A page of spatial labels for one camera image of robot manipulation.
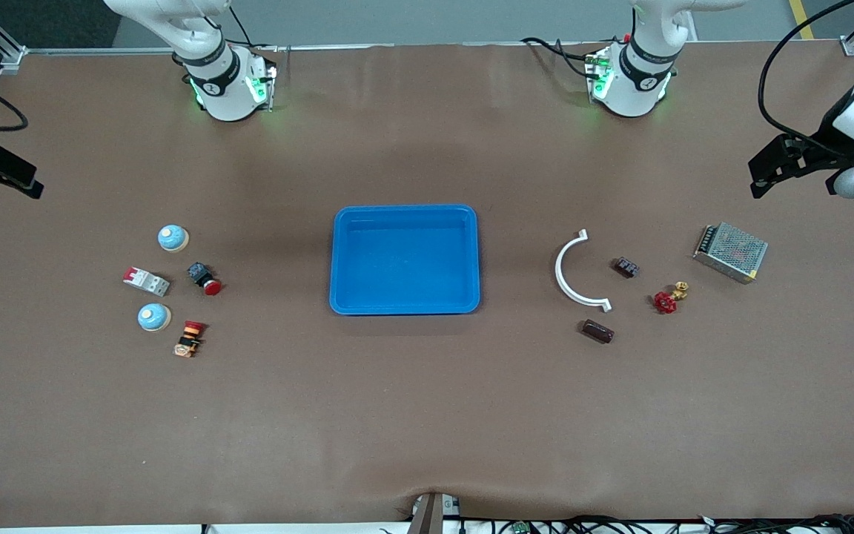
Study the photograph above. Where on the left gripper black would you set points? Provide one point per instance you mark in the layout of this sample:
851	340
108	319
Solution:
821	150

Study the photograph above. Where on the small dark connector block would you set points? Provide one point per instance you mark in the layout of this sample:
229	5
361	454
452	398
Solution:
626	268

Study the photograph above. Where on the scuffed light blue call bell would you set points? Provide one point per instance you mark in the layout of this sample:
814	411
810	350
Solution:
173	238

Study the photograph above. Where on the dark brown cylindrical capacitor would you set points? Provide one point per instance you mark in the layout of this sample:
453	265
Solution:
597	331

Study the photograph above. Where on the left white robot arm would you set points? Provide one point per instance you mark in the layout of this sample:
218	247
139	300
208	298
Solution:
638	74

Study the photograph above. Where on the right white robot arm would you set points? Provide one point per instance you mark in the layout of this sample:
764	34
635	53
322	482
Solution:
223	81

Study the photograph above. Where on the metal mesh power supply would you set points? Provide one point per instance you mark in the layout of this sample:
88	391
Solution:
731	252

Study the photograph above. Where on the white red circuit breaker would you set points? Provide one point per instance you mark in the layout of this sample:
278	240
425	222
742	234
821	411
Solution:
147	282

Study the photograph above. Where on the white curved plastic arc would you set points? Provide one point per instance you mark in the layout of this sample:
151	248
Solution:
560	271

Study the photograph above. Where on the red mushroom push button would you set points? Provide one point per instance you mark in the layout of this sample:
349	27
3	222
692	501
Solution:
211	287

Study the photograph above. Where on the blue plastic tray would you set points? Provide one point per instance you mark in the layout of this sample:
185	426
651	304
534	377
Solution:
405	252

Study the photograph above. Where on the red yellow button switch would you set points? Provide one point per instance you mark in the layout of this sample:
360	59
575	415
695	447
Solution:
190	337

